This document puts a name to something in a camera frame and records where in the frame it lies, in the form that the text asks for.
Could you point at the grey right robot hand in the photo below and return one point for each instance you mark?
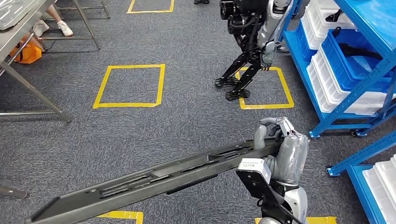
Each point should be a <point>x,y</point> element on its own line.
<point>292,159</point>

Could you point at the steel workbench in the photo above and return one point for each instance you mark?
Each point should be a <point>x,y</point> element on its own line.
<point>28,21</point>

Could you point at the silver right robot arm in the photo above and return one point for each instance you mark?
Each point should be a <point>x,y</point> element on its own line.
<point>298,201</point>

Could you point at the blue metal shelf rack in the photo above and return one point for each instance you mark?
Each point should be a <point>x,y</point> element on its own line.
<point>362,155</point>
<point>355,94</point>

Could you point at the black and grey humanoid robot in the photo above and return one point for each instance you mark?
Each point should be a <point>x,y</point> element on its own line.
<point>247,31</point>

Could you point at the long black plastic part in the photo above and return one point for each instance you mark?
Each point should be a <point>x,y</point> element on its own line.
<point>154,182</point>

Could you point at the yellow floor tape square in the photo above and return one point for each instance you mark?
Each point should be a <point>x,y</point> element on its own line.
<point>130,66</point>
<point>123,215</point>

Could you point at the orange bag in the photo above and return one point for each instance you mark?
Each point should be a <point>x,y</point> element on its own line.
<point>29,55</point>

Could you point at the blue plastic crate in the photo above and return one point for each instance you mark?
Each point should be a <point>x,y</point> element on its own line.
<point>337,68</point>
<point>304,46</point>

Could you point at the steel frame table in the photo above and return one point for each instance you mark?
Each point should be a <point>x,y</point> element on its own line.
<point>86,23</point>

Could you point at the small black clip part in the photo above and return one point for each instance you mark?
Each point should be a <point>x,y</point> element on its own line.
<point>334,15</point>

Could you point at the grey sheet metal panel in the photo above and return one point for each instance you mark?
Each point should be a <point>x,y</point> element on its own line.
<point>9,9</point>

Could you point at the black trim strip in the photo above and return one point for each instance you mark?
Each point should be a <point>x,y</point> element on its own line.
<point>359,52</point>

